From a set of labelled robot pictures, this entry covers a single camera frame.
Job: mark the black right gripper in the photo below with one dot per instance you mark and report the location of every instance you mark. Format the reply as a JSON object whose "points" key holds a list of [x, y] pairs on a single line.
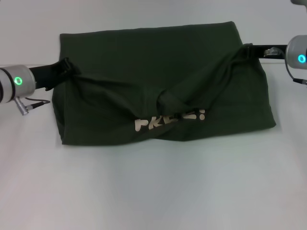
{"points": [[260, 51]]}

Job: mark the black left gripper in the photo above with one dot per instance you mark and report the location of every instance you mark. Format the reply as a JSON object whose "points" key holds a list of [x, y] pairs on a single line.
{"points": [[48, 76]]}

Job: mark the dark green shirt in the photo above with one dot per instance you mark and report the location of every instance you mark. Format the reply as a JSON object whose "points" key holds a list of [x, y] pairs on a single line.
{"points": [[144, 60]]}

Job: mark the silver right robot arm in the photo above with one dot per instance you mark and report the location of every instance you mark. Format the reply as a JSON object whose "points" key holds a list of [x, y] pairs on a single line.
{"points": [[295, 48]]}

